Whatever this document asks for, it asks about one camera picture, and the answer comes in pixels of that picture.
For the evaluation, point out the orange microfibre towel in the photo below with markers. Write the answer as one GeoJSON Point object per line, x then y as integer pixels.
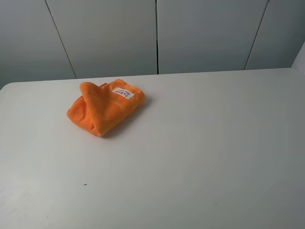
{"type": "Point", "coordinates": [102, 108]}

